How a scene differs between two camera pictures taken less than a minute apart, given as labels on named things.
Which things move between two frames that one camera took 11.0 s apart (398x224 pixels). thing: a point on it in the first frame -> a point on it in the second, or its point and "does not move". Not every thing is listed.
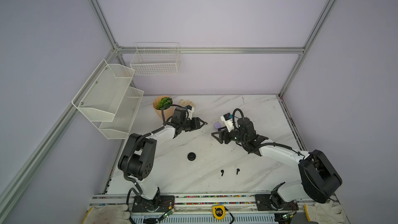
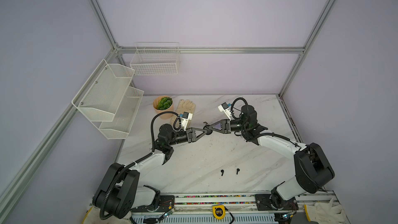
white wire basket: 156,58 does not move
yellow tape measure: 218,211 does not move
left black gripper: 196,125 -> 190,133
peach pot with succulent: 161,102 does not move
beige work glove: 185,103 -> 173,119
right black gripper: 222,135 -> 225,125
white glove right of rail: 325,213 does not move
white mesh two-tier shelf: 108,97 does not move
